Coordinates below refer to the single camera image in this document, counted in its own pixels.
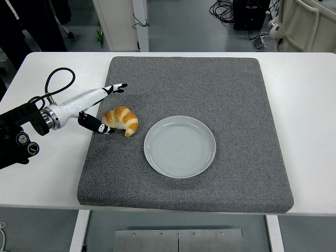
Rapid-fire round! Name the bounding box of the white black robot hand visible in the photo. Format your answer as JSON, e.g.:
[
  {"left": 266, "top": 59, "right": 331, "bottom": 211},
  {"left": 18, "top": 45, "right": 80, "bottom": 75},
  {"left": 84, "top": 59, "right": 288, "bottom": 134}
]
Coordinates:
[{"left": 52, "top": 83, "right": 128, "bottom": 135}]

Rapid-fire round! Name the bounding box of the golden brown croissant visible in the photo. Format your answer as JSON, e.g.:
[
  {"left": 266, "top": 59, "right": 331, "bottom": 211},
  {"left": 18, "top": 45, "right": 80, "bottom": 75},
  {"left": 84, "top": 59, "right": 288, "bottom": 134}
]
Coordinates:
[{"left": 101, "top": 106, "right": 139, "bottom": 138}]

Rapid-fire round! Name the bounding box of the pale grey round plate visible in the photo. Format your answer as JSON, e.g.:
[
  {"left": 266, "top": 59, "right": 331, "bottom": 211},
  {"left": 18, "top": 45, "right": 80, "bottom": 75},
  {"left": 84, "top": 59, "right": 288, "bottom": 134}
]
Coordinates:
[{"left": 143, "top": 115, "right": 217, "bottom": 179}]

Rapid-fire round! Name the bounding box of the grey metal plate with screws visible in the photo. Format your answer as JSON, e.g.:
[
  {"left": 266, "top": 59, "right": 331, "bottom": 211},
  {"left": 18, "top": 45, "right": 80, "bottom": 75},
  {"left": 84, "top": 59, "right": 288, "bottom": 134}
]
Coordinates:
[{"left": 113, "top": 228, "right": 244, "bottom": 252}]

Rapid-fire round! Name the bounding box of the person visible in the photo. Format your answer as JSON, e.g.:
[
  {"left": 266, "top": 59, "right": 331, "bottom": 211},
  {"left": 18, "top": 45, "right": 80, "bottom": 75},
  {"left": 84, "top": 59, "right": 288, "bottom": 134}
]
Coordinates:
[{"left": 0, "top": 0, "right": 72, "bottom": 70}]

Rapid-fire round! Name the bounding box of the white cabinet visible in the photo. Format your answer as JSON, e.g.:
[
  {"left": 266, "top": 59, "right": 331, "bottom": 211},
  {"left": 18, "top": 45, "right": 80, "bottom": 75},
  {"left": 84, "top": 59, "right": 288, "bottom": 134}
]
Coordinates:
[{"left": 92, "top": 0, "right": 140, "bottom": 52}]

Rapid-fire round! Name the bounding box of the grey speckled square mat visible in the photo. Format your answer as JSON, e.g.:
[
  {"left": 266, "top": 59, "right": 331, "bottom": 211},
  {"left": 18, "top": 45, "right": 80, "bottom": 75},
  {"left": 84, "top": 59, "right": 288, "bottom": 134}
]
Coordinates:
[{"left": 76, "top": 56, "right": 294, "bottom": 215}]

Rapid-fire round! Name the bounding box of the small grey floor pedal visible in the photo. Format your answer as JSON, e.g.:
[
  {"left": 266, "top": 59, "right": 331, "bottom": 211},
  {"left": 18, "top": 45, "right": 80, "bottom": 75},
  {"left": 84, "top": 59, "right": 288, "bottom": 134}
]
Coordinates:
[{"left": 252, "top": 36, "right": 268, "bottom": 50}]

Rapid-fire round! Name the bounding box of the black computer case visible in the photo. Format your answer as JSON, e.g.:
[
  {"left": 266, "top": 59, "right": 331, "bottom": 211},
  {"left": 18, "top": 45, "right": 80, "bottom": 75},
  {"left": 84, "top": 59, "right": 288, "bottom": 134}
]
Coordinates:
[{"left": 233, "top": 0, "right": 271, "bottom": 30}]

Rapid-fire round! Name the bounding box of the thin black hanging cable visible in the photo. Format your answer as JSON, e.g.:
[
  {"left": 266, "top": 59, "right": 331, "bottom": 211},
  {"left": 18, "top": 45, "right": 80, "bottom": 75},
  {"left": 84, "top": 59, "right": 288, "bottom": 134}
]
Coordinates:
[{"left": 132, "top": 13, "right": 150, "bottom": 29}]

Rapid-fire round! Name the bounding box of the thin white cable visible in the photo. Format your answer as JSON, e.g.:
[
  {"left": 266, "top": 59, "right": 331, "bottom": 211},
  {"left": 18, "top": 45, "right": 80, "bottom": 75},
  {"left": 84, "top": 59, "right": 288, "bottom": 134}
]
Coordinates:
[{"left": 0, "top": 222, "right": 7, "bottom": 252}]

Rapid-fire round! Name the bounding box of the black floor cable bundle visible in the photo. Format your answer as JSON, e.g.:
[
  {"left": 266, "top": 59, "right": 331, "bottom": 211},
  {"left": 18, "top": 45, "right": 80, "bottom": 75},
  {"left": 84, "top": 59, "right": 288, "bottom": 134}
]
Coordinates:
[{"left": 209, "top": 0, "right": 235, "bottom": 24}]

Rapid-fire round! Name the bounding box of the cream white frame structure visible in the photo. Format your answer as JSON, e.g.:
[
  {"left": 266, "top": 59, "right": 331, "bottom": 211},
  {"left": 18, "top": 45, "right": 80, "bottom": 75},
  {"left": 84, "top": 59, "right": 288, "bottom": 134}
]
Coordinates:
[{"left": 267, "top": 0, "right": 336, "bottom": 53}]

